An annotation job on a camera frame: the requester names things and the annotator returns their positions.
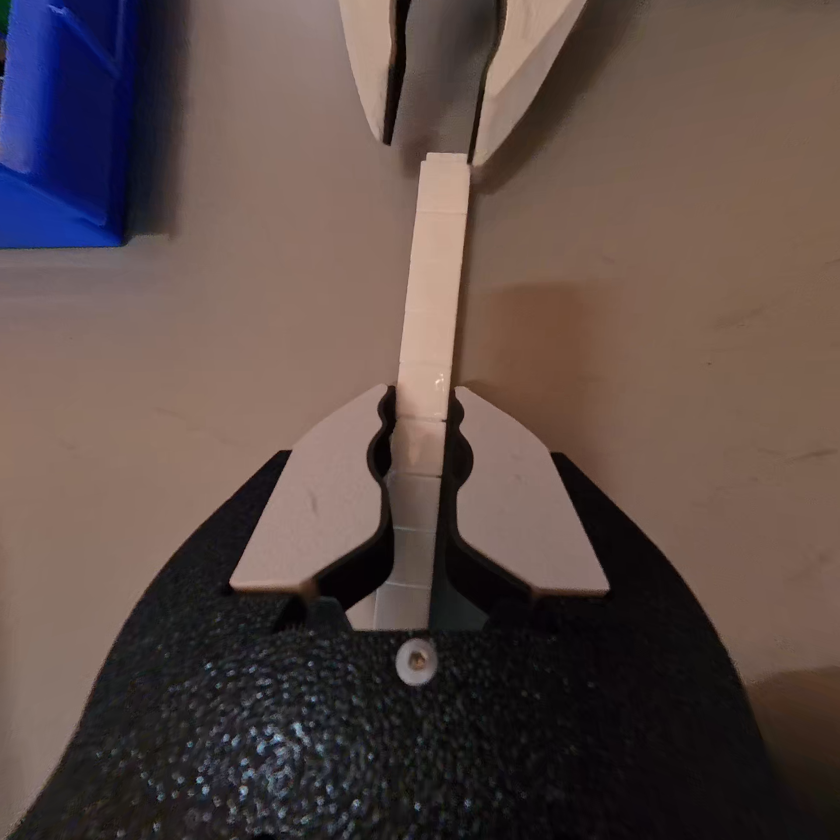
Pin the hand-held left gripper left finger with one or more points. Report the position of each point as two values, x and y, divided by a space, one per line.
308 505

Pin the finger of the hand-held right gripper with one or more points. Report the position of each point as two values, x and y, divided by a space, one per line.
531 52
367 65

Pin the white segmented block bar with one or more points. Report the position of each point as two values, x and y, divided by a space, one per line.
433 295

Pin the blue storage bin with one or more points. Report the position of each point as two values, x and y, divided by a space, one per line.
59 131

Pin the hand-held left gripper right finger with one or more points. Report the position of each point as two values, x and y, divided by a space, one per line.
525 512

